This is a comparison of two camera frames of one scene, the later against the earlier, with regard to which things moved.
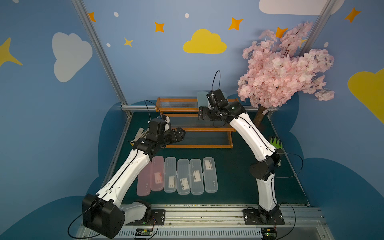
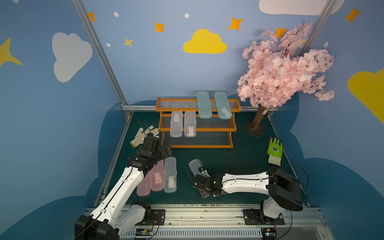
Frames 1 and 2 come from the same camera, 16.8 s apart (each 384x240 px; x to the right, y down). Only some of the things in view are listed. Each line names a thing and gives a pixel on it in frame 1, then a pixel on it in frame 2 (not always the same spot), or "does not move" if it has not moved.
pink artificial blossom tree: [274, 72] does not move
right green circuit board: [269, 233] does not move
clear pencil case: [210, 175] to [176, 130]
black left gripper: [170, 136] to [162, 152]
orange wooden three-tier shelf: [184, 112] does not move
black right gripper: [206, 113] to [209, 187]
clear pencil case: [170, 175] does not move
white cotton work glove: [141, 134] does not move
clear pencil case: [183, 177] to [194, 164]
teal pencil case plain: [202, 99] does not move
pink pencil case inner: [157, 173] does not move
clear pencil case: [196, 180] to [190, 124]
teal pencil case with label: [232, 97] to [224, 109]
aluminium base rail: [292, 221] does not move
